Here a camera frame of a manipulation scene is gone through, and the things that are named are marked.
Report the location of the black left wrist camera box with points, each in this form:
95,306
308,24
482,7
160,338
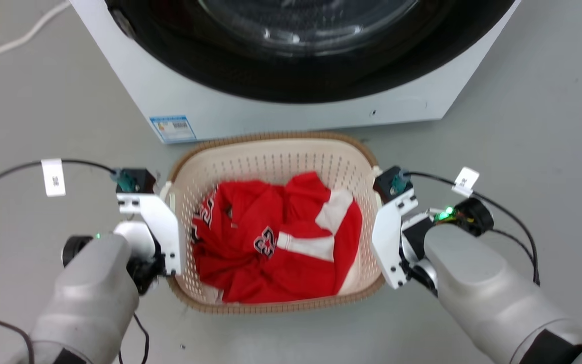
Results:
136,181

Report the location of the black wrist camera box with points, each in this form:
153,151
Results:
393,184
136,181

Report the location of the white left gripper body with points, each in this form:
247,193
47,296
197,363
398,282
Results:
162,227

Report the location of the blue white energy label sticker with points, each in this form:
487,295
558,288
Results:
173,128

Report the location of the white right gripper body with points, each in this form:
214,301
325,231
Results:
389,242

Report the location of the white front-load washing machine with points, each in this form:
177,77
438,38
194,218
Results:
281,114

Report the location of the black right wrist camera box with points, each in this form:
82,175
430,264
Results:
393,184

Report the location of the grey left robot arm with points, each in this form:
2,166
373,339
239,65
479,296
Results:
89,303

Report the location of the black round washer door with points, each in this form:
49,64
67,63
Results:
311,60

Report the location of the beige perforated laundry basket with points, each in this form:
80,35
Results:
271,162

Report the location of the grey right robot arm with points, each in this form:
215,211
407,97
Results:
493,293

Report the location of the red white sports jersey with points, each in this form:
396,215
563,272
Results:
276,242

